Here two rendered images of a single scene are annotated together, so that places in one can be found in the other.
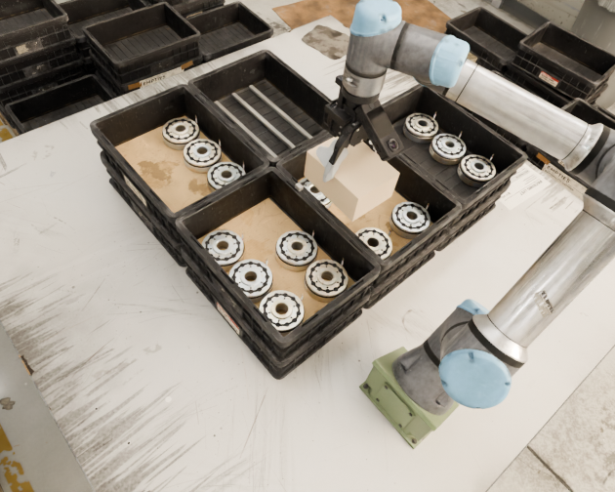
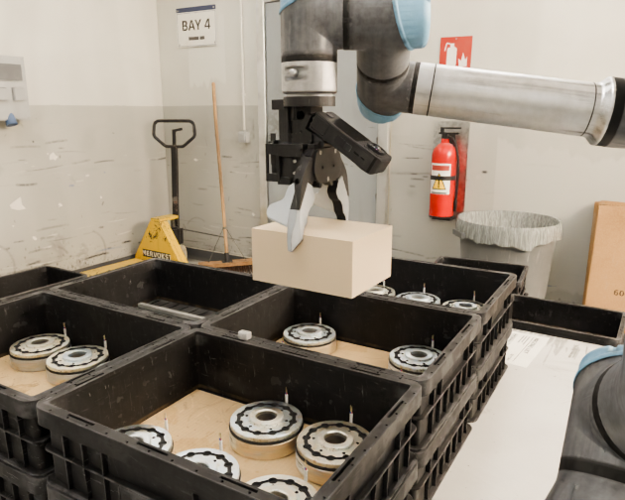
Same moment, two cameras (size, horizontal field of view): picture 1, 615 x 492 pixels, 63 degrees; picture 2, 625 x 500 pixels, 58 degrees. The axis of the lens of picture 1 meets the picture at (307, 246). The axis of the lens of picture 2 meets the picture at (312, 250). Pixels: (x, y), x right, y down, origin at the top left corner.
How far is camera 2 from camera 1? 0.59 m
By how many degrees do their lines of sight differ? 42
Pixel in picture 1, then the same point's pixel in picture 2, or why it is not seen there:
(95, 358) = not seen: outside the picture
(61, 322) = not seen: outside the picture
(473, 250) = (517, 413)
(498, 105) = (482, 84)
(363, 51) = (305, 19)
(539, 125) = (541, 88)
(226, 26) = not seen: hidden behind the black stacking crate
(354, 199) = (346, 249)
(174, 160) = (29, 382)
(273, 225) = (215, 416)
